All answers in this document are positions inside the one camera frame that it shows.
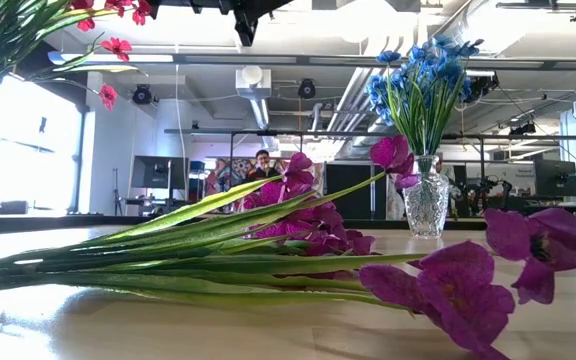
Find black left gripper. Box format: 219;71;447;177
145;0;294;47

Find red artificial flower bunch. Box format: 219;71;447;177
0;34;142;112
0;0;154;56

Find blue artificial flower bunch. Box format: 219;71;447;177
417;33;487;157
365;49;422;157
387;44;469;157

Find magenta artificial flower bunch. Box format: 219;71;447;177
0;134;576;360

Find clear cut glass vase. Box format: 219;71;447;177
401;154;451;239

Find grey overhead beam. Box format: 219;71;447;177
172;53;576;71

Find black ceiling speaker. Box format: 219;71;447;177
132;84;154;106
297;78;318;100

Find long ceiling light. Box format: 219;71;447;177
47;49;175;66

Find silver ceiling ducts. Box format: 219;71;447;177
327;64;389;161

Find person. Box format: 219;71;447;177
245;148;282;182

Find colourful patterned quilt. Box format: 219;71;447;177
206;157;327;219

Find black monitor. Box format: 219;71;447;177
131;155;190;190
534;158;576;197

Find black cabinet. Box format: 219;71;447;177
325;162;389;220

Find ceiling track fixture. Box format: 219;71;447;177
495;1;576;24

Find bright window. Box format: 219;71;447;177
0;82;84;216

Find white ceiling duct box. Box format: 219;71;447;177
234;64;279;152

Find black overhead rail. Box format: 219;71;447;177
163;128;576;141

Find black aluminium table frame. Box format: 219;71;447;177
0;213;492;234

